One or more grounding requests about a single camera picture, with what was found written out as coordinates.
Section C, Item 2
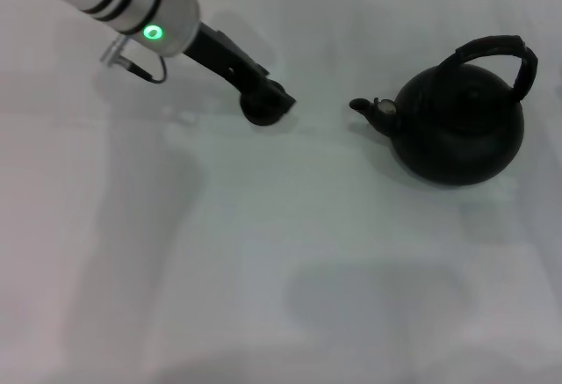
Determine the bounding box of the left wrist cable with plug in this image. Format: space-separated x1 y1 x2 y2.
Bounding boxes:
99 35 169 84

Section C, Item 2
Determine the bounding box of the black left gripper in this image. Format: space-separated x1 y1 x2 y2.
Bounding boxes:
182 22 298 116

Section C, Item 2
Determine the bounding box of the black round teapot with handle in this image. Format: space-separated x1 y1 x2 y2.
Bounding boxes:
349 34 539 188

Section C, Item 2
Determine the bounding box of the small black teacup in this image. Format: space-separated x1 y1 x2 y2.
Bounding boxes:
239 89 290 128

